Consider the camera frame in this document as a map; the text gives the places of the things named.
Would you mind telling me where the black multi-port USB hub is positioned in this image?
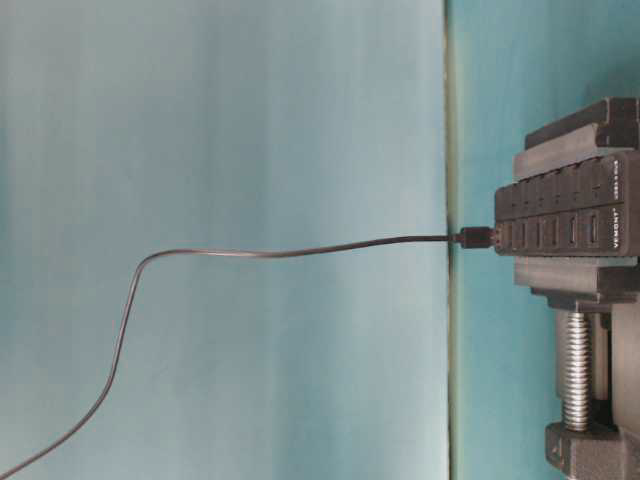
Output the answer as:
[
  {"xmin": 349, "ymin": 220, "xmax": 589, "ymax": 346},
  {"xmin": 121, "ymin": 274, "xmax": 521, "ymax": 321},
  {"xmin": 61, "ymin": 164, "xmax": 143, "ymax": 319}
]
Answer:
[{"xmin": 495, "ymin": 150, "xmax": 639, "ymax": 257}]

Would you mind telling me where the black bench vise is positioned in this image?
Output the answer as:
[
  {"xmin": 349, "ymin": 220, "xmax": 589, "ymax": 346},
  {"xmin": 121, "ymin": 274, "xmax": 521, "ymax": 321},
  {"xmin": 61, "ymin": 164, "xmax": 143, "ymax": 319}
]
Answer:
[{"xmin": 512, "ymin": 97, "xmax": 639, "ymax": 479}]

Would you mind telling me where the steel vise screw with handle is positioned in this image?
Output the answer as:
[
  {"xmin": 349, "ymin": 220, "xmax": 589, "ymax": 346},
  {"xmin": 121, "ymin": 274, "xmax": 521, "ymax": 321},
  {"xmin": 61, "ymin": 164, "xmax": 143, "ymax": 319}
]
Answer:
[{"xmin": 562, "ymin": 312, "xmax": 592, "ymax": 432}]

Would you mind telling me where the black USB cable with plug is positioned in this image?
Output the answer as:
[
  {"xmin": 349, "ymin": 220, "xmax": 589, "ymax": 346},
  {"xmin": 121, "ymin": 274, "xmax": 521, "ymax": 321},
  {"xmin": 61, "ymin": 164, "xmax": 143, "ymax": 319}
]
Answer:
[{"xmin": 0, "ymin": 225, "xmax": 504, "ymax": 476}]

